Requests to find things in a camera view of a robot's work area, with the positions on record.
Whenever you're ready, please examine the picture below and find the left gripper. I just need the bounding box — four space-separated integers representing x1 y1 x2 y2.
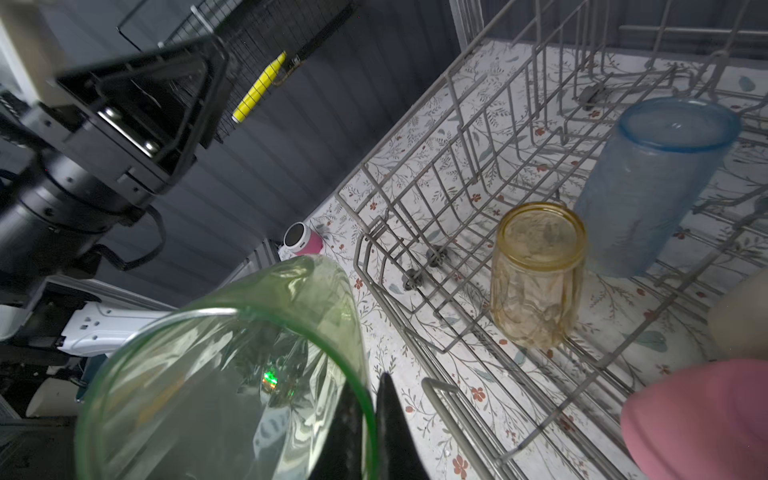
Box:
21 35 231 195

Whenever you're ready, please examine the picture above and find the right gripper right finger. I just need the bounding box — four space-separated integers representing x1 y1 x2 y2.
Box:
376 372 429 480

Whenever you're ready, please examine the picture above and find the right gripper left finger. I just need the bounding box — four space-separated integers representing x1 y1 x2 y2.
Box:
309 383 364 480

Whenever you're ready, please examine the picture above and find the green transparent cup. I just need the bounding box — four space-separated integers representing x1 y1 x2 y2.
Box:
74 255 379 479

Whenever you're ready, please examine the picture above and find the yellow transparent cup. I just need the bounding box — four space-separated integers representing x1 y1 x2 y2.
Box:
490 202 587 350

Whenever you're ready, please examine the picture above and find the pink cup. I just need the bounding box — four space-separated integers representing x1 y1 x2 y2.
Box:
620 359 767 479

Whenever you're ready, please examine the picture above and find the beige cup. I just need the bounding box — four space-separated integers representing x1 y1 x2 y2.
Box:
707 269 768 360

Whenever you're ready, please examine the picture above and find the blue textured cup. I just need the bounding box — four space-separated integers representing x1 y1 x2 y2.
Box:
574 97 742 278

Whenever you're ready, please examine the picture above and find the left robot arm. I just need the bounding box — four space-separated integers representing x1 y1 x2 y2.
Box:
1 35 234 414

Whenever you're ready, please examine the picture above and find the yellow marker in black basket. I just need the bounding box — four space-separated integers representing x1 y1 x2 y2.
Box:
232 51 287 124

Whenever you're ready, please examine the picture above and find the black wire wall basket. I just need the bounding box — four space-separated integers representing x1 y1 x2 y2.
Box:
117 0 358 141

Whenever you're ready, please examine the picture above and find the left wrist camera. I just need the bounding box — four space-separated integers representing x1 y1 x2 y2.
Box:
1 1 70 107

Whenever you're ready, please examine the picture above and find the grey wire dish rack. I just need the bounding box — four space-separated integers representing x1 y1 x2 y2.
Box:
337 1 767 479

